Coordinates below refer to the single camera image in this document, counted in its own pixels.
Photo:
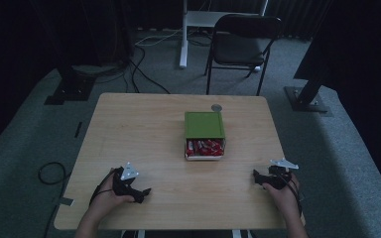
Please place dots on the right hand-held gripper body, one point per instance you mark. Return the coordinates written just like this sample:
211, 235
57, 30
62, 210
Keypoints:
279, 177

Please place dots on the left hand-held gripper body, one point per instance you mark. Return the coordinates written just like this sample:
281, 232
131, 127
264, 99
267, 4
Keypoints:
124, 181

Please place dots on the white drawer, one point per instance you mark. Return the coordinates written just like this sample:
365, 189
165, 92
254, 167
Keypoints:
204, 158

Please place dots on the green box lid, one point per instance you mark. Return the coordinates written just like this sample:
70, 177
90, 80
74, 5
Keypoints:
204, 125

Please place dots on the person's right hand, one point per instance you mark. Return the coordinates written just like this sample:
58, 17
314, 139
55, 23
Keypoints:
284, 196

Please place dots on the person's left hand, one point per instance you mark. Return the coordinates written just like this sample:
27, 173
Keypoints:
107, 198

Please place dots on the white table leg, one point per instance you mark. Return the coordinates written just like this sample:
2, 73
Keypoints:
140, 234
236, 234

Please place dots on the pile of red snack packets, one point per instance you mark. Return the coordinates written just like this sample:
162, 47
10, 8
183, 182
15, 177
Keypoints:
205, 147

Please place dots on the grey tape piece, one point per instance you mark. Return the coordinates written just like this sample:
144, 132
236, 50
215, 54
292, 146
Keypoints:
66, 201

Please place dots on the black floor strip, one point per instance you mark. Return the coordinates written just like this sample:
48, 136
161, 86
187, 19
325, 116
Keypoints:
78, 129

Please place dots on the round grey table grommet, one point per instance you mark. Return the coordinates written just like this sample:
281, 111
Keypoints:
216, 107

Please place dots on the black slanted stand with base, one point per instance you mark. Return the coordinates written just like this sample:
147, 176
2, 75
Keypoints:
307, 95

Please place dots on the black folding chair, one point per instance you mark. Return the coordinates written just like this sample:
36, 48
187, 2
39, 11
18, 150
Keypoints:
241, 46

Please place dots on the dark curtain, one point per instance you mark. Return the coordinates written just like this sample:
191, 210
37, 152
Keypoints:
20, 49
363, 66

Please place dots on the black stand with base plate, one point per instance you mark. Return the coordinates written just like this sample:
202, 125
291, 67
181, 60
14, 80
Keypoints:
71, 86

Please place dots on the white desk frame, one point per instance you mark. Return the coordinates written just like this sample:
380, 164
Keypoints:
191, 20

